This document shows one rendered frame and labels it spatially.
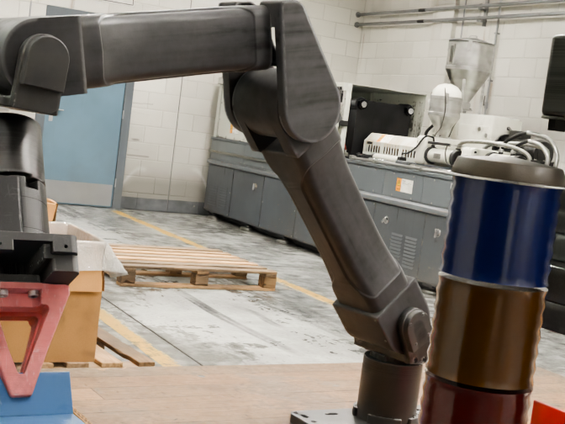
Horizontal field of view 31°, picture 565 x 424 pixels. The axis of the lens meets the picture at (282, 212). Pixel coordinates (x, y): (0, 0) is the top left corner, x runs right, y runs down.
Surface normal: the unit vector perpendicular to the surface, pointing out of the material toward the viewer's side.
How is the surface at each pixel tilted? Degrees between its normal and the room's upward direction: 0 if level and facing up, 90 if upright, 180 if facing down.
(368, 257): 88
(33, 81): 90
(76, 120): 90
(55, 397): 58
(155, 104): 90
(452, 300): 104
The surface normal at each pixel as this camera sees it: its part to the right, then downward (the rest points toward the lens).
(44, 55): 0.63, 0.15
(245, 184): -0.88, -0.07
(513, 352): 0.36, -0.12
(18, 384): 0.52, -0.24
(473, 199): -0.74, 0.21
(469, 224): -0.68, -0.28
